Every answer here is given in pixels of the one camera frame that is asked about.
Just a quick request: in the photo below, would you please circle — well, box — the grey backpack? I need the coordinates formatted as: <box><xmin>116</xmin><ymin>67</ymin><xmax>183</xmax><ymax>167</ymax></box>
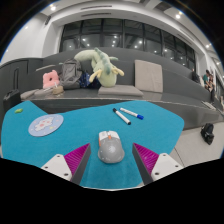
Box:
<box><xmin>59</xmin><ymin>58</ymin><xmax>84</xmax><ymax>90</ymax></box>

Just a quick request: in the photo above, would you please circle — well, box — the black bag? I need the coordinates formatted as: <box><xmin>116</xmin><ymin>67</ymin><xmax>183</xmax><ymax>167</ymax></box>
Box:
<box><xmin>200</xmin><ymin>122</ymin><xmax>215</xmax><ymax>146</ymax></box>

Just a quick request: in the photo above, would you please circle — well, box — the flat grey seat cushion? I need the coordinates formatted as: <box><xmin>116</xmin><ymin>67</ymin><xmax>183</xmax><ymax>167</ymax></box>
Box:
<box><xmin>97</xmin><ymin>84</ymin><xmax>145</xmax><ymax>98</ymax></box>

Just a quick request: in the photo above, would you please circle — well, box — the brown tape roll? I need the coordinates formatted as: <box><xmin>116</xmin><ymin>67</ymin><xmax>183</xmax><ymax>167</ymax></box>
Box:
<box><xmin>52</xmin><ymin>85</ymin><xmax>65</xmax><ymax>95</ymax></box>

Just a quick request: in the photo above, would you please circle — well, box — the pink plush cushion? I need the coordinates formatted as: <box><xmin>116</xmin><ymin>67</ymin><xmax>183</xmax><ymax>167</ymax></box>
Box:
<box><xmin>42</xmin><ymin>69</ymin><xmax>61</xmax><ymax>90</ymax></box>

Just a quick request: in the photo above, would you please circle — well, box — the round grey cushion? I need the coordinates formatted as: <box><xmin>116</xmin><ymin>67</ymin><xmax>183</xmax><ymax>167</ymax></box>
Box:
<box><xmin>33</xmin><ymin>88</ymin><xmax>56</xmax><ymax>98</ymax></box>

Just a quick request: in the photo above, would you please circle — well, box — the dark blue patterned bag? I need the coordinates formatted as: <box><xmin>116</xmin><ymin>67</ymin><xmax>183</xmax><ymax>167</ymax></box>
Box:
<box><xmin>79</xmin><ymin>71</ymin><xmax>102</xmax><ymax>90</ymax></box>

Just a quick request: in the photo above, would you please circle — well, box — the black suitcase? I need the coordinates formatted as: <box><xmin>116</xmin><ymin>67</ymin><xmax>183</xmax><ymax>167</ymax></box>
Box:
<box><xmin>2</xmin><ymin>68</ymin><xmax>23</xmax><ymax>113</ymax></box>

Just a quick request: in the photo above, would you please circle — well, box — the green plush toy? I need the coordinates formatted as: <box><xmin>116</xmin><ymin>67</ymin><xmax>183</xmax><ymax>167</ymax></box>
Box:
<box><xmin>73</xmin><ymin>47</ymin><xmax>125</xmax><ymax>89</ymax></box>

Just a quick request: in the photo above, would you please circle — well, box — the grey computer mouse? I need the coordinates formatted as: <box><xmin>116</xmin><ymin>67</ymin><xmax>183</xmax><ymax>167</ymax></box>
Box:
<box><xmin>97</xmin><ymin>130</ymin><xmax>126</xmax><ymax>164</ymax></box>

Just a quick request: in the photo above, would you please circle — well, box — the small flat grey cushion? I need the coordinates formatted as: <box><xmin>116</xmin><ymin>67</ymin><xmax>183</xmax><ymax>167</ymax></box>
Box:
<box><xmin>20</xmin><ymin>88</ymin><xmax>41</xmax><ymax>100</ymax></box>

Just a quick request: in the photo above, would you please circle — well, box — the round printed mouse pad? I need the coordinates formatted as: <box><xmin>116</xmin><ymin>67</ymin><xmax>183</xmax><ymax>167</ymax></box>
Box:
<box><xmin>27</xmin><ymin>113</ymin><xmax>65</xmax><ymax>138</ymax></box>

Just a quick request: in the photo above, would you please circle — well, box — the person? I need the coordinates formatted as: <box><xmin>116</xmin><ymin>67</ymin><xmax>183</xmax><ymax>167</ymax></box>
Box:
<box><xmin>202</xmin><ymin>69</ymin><xmax>216</xmax><ymax>93</ymax></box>

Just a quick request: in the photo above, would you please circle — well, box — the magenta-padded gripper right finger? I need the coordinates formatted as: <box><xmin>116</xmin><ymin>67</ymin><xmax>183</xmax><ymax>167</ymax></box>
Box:
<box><xmin>131</xmin><ymin>142</ymin><xmax>184</xmax><ymax>185</ymax></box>

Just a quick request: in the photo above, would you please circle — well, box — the blue-capped white marker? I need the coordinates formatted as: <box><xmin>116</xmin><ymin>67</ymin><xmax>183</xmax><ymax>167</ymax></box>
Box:
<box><xmin>119</xmin><ymin>107</ymin><xmax>145</xmax><ymax>121</ymax></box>

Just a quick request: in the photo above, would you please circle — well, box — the upright grey seat cushion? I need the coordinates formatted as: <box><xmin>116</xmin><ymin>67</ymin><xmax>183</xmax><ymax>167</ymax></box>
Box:
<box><xmin>134</xmin><ymin>59</ymin><xmax>164</xmax><ymax>93</ymax></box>

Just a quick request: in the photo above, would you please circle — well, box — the black-capped white marker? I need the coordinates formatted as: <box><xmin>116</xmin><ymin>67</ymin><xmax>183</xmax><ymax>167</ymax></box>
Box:
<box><xmin>112</xmin><ymin>107</ymin><xmax>132</xmax><ymax>126</ymax></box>

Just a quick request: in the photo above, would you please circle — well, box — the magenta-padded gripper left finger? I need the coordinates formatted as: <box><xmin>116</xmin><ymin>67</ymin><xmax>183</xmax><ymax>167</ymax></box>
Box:
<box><xmin>40</xmin><ymin>143</ymin><xmax>92</xmax><ymax>185</ymax></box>

